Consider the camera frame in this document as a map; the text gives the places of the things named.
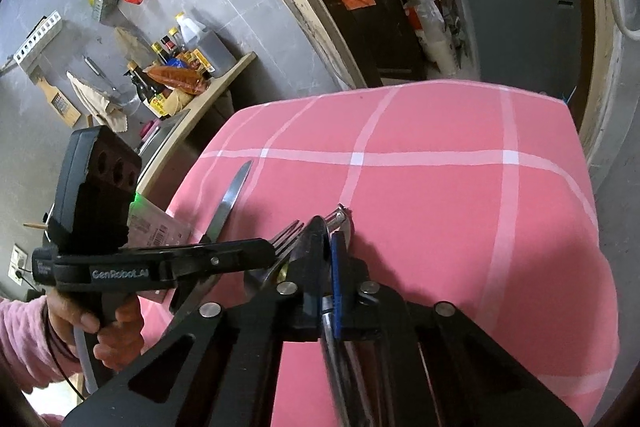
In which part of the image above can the steel thick-handled scoop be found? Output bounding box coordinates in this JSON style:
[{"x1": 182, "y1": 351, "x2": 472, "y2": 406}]
[{"x1": 319, "y1": 203, "x2": 373, "y2": 427}]

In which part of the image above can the person's left forearm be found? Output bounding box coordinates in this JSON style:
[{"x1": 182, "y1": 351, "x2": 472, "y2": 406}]
[{"x1": 0, "y1": 297, "x2": 83, "y2": 395}]

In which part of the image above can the wooden grater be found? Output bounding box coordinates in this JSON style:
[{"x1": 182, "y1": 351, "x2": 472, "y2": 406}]
[{"x1": 30, "y1": 67, "x2": 81, "y2": 128}]

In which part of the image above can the orange food packet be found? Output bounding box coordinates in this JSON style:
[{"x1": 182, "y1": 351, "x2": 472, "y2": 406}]
[{"x1": 145, "y1": 64, "x2": 211, "y2": 96}]

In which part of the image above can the white wall basket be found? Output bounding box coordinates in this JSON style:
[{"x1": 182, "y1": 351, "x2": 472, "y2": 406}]
[{"x1": 14, "y1": 11, "x2": 64, "y2": 68}]

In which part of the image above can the pink checked tablecloth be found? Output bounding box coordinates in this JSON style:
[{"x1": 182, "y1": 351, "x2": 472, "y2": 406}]
[{"x1": 137, "y1": 79, "x2": 621, "y2": 427}]

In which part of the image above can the yellow food packet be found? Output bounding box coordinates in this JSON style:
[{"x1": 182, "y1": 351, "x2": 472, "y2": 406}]
[{"x1": 162, "y1": 89, "x2": 194, "y2": 118}]

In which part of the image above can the pile of plastic bags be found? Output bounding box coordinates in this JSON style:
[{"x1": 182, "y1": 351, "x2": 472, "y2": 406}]
[{"x1": 402, "y1": 0, "x2": 467, "y2": 73}]

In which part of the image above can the large dark oil jug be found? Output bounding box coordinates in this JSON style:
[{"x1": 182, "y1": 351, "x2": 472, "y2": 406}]
[{"x1": 175, "y1": 12, "x2": 236, "y2": 78}]

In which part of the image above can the dark pump-top sauce bottle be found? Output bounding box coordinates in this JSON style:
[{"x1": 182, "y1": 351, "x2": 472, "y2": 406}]
[{"x1": 126, "y1": 61, "x2": 166, "y2": 104}]

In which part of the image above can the hanging steel peeler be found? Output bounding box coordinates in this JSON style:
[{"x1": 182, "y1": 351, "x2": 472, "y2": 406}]
[{"x1": 83, "y1": 56, "x2": 121, "y2": 100}]

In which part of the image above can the beige hanging towel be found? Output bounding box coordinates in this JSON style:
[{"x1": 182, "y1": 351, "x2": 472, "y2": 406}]
[{"x1": 66, "y1": 72, "x2": 129, "y2": 133}]

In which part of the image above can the steel fork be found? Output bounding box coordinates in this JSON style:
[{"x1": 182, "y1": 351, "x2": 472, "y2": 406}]
[{"x1": 267, "y1": 219, "x2": 306, "y2": 261}]

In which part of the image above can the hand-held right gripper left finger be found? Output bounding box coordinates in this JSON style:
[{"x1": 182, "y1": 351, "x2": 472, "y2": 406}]
[{"x1": 62, "y1": 216, "x2": 331, "y2": 427}]

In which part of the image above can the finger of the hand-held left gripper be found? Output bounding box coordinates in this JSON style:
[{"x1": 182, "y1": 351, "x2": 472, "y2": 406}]
[
  {"x1": 165, "y1": 238, "x2": 277, "y2": 286},
  {"x1": 169, "y1": 278, "x2": 223, "y2": 314}
]

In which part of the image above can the person's left hand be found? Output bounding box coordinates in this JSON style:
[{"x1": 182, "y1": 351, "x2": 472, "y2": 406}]
[{"x1": 47, "y1": 293, "x2": 147, "y2": 375}]

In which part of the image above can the white hose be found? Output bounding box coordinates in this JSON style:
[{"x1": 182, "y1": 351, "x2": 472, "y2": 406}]
[{"x1": 606, "y1": 0, "x2": 640, "y2": 40}]

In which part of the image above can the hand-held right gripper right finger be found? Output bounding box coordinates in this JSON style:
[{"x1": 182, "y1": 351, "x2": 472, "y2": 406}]
[{"x1": 327, "y1": 231, "x2": 583, "y2": 427}]

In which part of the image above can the grey cabinet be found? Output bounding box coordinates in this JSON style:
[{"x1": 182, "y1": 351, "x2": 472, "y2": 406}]
[{"x1": 442, "y1": 0, "x2": 584, "y2": 83}]

